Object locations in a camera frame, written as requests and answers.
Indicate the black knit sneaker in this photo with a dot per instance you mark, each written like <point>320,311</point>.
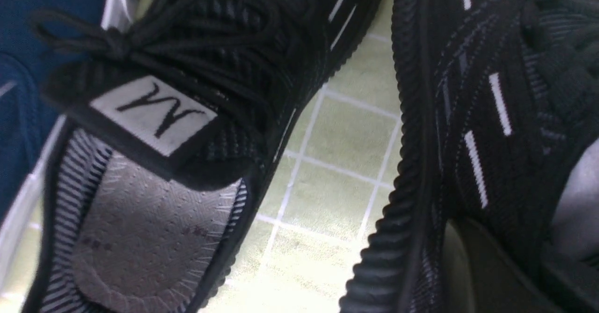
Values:
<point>172,132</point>
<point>495,207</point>

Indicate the green grid floor mat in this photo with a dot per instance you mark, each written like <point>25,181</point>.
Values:
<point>329,183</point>

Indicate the right navy slip-on shoe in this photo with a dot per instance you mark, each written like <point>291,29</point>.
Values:
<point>25,122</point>

